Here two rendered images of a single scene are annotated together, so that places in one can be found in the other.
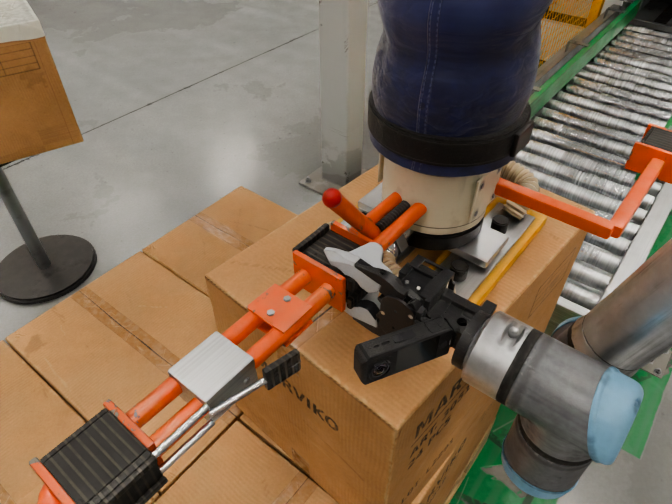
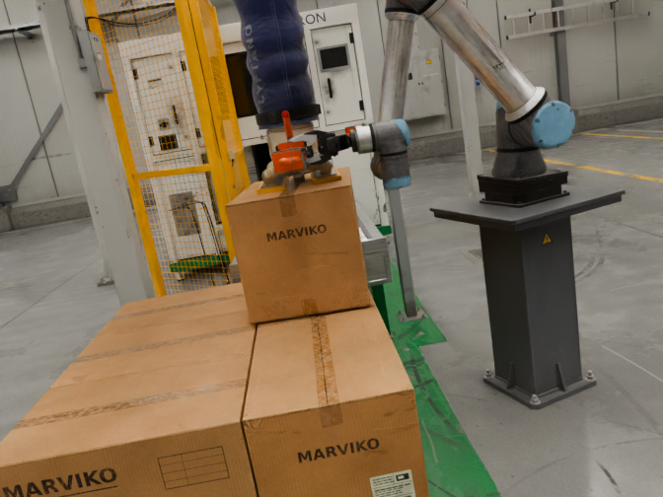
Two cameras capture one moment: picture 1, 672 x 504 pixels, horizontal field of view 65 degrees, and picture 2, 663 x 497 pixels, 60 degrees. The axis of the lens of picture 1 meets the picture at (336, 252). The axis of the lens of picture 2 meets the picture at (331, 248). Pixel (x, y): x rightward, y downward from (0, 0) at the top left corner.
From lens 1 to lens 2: 154 cm
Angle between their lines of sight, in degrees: 45
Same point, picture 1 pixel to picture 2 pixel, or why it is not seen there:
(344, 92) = (136, 268)
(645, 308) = (388, 112)
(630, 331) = not seen: hidden behind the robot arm
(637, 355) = not seen: hidden behind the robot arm
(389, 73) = (270, 92)
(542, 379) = (379, 125)
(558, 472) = (402, 160)
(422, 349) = (343, 140)
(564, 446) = (398, 142)
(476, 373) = (362, 137)
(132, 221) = not seen: outside the picture
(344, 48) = (127, 235)
